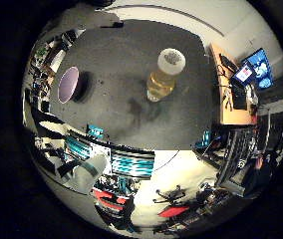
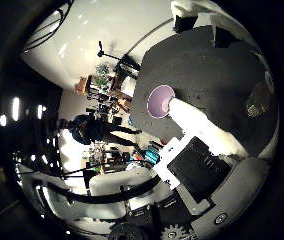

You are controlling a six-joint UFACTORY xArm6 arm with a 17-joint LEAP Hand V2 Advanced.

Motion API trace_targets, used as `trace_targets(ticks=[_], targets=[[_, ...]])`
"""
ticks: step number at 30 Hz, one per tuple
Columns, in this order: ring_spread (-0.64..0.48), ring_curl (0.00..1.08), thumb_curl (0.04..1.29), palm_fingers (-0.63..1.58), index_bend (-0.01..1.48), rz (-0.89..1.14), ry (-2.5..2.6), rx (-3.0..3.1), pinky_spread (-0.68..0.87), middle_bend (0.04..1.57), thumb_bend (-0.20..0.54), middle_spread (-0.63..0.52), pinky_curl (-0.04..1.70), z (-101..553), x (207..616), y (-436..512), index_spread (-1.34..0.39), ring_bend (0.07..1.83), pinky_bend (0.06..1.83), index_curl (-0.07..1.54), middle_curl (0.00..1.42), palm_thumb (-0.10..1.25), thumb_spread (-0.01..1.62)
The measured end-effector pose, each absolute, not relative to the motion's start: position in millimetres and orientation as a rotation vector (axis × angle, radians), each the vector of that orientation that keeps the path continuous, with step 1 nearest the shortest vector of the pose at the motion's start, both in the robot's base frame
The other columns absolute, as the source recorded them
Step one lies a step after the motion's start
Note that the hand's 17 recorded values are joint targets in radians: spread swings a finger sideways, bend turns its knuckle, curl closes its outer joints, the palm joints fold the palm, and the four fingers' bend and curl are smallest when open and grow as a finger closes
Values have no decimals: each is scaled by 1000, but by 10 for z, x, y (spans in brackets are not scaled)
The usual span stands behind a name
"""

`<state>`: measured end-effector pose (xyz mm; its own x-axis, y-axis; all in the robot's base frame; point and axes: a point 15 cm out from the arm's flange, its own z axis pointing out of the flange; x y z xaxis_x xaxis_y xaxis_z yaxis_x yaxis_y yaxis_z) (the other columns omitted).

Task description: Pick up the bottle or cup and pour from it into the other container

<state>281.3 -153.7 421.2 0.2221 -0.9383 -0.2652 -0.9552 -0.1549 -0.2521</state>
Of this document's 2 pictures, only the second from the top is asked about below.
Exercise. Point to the person in dark clothes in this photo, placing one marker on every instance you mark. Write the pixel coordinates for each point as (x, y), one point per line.
(95, 130)

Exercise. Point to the purple plastic cup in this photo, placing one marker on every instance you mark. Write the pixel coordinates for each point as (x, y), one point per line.
(160, 101)

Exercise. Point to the wooden shelf with clutter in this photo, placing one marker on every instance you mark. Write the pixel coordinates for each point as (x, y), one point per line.
(105, 86)

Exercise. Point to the clear bottle with yellowish label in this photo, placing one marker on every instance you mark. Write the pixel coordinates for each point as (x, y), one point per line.
(257, 101)

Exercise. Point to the teal storage bin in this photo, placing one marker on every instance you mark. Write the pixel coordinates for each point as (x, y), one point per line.
(152, 155)

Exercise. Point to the black camera tripod stand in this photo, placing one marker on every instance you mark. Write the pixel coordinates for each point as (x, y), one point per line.
(112, 56)

